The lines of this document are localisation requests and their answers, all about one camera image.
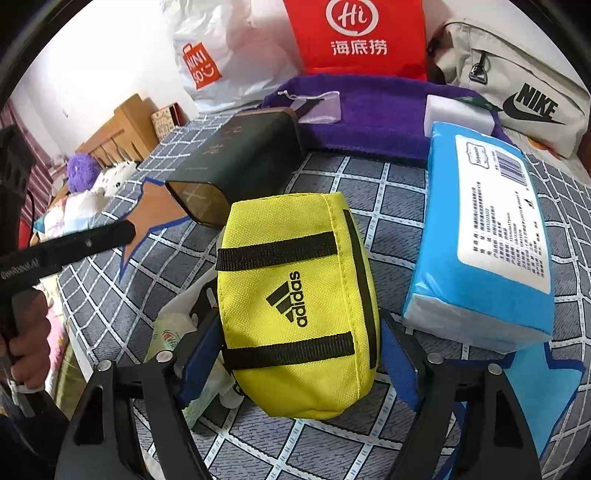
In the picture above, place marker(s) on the wooden headboard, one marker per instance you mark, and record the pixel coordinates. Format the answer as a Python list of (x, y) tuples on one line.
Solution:
[(127, 136)]

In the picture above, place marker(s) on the dark green tea tin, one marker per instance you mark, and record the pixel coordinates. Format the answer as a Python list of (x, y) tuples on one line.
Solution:
[(250, 156)]

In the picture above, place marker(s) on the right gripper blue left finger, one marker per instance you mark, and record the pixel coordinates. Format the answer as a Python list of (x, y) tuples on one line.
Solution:
[(195, 356)]

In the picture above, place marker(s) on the blue felt star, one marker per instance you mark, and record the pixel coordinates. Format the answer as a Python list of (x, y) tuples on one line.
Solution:
[(546, 379)]

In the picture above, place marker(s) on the green wet wipes pack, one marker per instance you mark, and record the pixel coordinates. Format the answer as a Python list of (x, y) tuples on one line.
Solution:
[(187, 327)]

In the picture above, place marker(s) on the white spotted plush toy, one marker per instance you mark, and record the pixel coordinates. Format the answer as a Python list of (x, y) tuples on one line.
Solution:
[(112, 178)]

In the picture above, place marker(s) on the purple plush toy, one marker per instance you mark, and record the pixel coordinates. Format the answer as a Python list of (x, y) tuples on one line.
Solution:
[(82, 172)]

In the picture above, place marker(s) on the beige Nike waist bag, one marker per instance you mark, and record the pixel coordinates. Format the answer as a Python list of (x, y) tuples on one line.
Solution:
[(531, 96)]

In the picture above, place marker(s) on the red paper shopping bag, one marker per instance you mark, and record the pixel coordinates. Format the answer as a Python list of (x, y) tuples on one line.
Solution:
[(360, 37)]

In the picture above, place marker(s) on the small patterned brown box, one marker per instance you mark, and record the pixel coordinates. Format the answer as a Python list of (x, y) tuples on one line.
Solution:
[(166, 119)]

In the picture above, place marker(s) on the brown felt star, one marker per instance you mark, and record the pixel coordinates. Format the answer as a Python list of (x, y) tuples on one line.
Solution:
[(155, 210)]

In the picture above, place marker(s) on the yellow adidas pouch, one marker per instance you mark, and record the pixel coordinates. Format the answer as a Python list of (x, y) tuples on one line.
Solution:
[(298, 305)]

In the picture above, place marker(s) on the blue tissue pack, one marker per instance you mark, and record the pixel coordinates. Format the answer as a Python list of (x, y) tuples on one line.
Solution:
[(483, 274)]

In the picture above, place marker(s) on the person's left hand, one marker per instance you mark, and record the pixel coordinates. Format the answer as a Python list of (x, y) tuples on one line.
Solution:
[(31, 345)]

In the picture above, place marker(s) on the white foam sponge block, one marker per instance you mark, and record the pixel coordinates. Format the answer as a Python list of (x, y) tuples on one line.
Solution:
[(447, 110)]

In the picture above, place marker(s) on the purple fabric storage tray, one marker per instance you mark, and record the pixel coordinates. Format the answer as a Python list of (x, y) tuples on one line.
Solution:
[(381, 117)]

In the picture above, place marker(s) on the white Miniso plastic bag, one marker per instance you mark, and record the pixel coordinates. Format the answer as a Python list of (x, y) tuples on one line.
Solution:
[(223, 59)]

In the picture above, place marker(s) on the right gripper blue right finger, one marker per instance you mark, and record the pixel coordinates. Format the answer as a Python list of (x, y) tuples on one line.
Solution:
[(401, 356)]

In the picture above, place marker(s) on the grey checked bed sheet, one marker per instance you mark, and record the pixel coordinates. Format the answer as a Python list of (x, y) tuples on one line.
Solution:
[(110, 309)]

